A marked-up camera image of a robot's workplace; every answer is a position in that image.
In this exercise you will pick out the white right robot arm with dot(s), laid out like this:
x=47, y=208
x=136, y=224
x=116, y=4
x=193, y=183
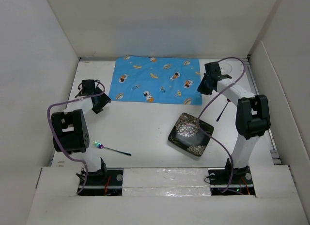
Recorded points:
x=252, y=114

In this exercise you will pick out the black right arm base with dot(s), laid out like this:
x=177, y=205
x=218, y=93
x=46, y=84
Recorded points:
x=227, y=181

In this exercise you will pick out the iridescent fork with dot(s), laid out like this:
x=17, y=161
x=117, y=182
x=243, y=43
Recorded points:
x=101, y=146

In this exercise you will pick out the clear plastic cup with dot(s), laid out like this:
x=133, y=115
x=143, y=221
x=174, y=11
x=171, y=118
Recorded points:
x=225, y=68

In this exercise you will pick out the black floral square plate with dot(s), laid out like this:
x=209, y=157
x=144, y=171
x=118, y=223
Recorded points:
x=191, y=134

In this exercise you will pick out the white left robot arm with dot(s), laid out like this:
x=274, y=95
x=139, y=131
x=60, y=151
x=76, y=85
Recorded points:
x=68, y=125

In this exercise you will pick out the purple iridescent spoon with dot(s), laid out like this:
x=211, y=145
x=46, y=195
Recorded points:
x=220, y=115

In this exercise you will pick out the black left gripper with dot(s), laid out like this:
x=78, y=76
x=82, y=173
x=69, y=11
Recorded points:
x=104, y=100

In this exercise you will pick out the blue space-print cloth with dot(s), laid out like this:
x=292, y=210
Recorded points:
x=156, y=80

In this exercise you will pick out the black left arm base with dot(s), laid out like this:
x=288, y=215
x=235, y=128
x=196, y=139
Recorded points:
x=103, y=182

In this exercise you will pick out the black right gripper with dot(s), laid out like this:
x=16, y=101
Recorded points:
x=201, y=88

